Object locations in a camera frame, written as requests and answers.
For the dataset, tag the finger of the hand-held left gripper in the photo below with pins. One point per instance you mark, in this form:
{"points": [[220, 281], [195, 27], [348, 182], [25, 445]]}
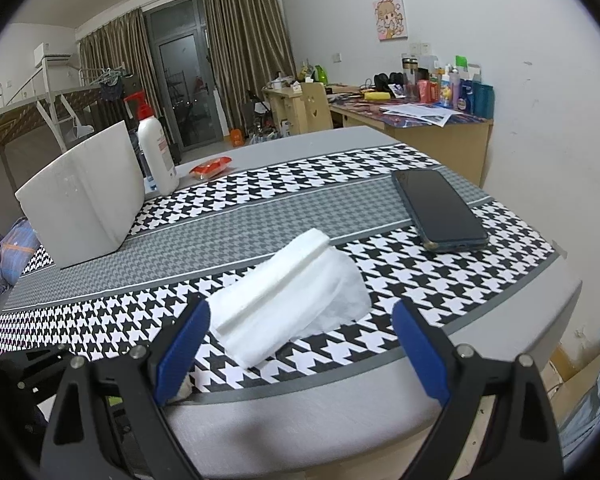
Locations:
{"points": [[40, 370]]}

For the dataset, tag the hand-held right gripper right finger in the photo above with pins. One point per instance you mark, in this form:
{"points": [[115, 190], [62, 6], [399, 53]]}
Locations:
{"points": [[420, 355]]}

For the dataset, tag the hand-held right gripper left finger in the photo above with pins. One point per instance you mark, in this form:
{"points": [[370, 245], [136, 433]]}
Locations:
{"points": [[180, 355]]}

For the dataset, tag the white tissue pack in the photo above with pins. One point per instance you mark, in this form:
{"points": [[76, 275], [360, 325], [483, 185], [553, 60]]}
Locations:
{"points": [[290, 290]]}

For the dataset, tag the white foam box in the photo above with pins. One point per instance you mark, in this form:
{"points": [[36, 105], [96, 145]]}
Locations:
{"points": [[90, 200]]}

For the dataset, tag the blue star quilt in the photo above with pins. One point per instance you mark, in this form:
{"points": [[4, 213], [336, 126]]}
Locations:
{"points": [[20, 250]]}

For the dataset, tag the dark smartphone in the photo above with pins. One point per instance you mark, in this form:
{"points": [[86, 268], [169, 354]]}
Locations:
{"points": [[437, 210]]}

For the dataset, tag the cardboard box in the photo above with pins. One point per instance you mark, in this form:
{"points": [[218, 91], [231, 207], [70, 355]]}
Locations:
{"points": [[572, 367]]}

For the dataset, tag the light blue denim cloth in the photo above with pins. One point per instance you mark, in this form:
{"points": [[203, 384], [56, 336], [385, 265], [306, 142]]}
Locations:
{"points": [[590, 400]]}

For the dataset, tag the houndstooth tablecloth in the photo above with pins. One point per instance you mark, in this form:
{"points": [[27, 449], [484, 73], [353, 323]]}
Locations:
{"points": [[290, 210]]}

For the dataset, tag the red snack packet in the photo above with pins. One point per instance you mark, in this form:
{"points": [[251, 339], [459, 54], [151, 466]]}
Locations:
{"points": [[210, 167]]}

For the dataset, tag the white red pump bottle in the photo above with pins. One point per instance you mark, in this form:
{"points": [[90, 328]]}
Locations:
{"points": [[152, 145]]}

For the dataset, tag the wooden desk with printed mat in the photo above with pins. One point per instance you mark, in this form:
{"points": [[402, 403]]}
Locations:
{"points": [[430, 137]]}

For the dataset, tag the orange bag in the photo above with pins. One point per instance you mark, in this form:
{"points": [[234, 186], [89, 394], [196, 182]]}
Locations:
{"points": [[236, 137]]}

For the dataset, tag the white printed papers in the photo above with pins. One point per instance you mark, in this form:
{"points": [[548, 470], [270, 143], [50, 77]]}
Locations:
{"points": [[420, 114]]}

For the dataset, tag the white hanging bag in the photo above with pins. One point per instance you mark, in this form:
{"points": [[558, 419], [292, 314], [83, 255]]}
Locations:
{"points": [[82, 130]]}

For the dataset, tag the grey metal bunk bed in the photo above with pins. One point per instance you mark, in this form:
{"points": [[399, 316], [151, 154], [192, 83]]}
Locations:
{"points": [[10, 115]]}

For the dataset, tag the yellow object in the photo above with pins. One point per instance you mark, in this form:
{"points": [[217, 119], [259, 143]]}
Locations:
{"points": [[375, 95]]}

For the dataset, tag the row of toiletry bottles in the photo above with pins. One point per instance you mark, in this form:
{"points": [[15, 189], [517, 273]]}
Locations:
{"points": [[450, 91]]}

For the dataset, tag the wooden chair with smiley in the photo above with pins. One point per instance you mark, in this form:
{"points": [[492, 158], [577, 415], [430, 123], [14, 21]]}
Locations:
{"points": [[317, 107]]}

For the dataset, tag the wooden desk with drawers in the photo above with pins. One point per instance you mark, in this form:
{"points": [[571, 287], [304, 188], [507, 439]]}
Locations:
{"points": [[280, 105]]}

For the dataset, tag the dark hanging clothes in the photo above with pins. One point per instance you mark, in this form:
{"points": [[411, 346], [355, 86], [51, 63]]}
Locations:
{"points": [[112, 91]]}

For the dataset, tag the black bag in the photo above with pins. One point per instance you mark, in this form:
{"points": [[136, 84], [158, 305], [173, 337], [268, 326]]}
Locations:
{"points": [[385, 80]]}

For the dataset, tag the glass balcony door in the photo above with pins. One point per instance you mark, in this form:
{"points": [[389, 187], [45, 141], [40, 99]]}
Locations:
{"points": [[185, 75]]}

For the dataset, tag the green plastic object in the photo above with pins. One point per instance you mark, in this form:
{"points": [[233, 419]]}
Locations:
{"points": [[321, 74]]}

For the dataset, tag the brown curtain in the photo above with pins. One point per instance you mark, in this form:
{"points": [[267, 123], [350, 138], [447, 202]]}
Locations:
{"points": [[112, 45], [250, 60]]}

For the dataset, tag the white air conditioner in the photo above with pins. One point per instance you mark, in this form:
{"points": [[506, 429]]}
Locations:
{"points": [[55, 52]]}

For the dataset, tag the white wall socket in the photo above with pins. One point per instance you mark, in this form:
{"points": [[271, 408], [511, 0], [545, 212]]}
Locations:
{"points": [[417, 49]]}

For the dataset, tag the cartoon wall poster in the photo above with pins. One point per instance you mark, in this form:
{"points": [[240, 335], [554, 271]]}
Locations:
{"points": [[391, 17]]}

